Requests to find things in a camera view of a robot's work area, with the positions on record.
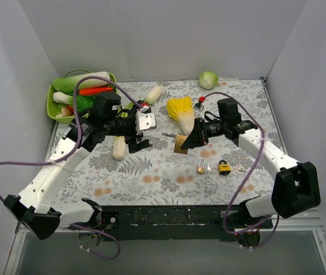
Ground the floral table mat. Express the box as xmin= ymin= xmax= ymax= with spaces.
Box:
xmin=41 ymin=79 xmax=295 ymax=206

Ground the large brass padlock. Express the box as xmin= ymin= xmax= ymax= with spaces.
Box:
xmin=162 ymin=133 xmax=188 ymax=155

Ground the yellow napa cabbage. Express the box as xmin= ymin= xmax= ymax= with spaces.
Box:
xmin=167 ymin=96 xmax=195 ymax=136

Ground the green bok choy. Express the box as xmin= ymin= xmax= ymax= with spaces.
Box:
xmin=53 ymin=92 xmax=94 ymax=116

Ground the yellow padlock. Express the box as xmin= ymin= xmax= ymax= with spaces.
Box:
xmin=218 ymin=160 xmax=231 ymax=176

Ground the orange carrot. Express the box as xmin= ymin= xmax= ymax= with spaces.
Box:
xmin=78 ymin=87 xmax=113 ymax=96

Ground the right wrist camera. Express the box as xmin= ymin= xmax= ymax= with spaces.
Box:
xmin=192 ymin=96 xmax=206 ymax=112

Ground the celery stalk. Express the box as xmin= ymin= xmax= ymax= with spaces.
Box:
xmin=112 ymin=136 xmax=127 ymax=161

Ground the small brass padlock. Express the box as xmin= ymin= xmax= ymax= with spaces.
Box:
xmin=196 ymin=159 xmax=206 ymax=174

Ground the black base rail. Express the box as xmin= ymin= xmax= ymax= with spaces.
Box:
xmin=99 ymin=205 xmax=236 ymax=242

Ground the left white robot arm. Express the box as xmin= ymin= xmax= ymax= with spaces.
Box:
xmin=3 ymin=92 xmax=156 ymax=239

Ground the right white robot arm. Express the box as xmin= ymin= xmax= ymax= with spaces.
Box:
xmin=180 ymin=98 xmax=321 ymax=228

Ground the green plastic basket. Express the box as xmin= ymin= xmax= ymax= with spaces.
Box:
xmin=46 ymin=70 xmax=117 ymax=124

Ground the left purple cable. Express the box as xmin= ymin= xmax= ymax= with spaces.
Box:
xmin=0 ymin=78 xmax=149 ymax=260

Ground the round green cabbage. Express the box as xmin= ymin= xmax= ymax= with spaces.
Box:
xmin=199 ymin=71 xmax=218 ymax=90

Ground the white radish with leaves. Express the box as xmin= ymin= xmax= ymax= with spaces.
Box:
xmin=122 ymin=85 xmax=163 ymax=111

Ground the napa cabbage in basket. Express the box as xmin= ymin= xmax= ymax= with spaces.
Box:
xmin=53 ymin=71 xmax=111 ymax=93

